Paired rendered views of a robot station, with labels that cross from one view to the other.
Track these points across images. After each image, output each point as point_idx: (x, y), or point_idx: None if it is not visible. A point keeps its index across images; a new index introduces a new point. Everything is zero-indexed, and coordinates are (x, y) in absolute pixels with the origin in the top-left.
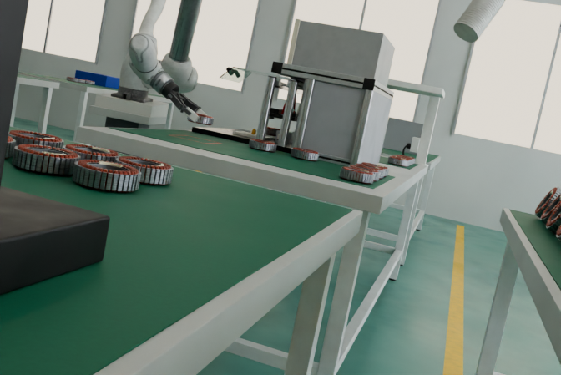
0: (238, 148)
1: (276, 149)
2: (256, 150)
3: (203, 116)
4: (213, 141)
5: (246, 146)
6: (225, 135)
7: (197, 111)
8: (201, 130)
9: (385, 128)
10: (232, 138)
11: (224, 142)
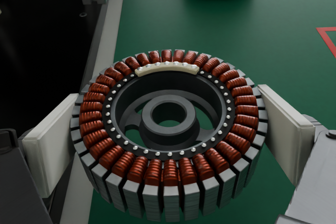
0: None
1: None
2: None
3: (228, 70)
4: (334, 45)
5: (221, 5)
6: (85, 83)
7: (47, 167)
8: (58, 198)
9: None
10: (91, 64)
11: (266, 39)
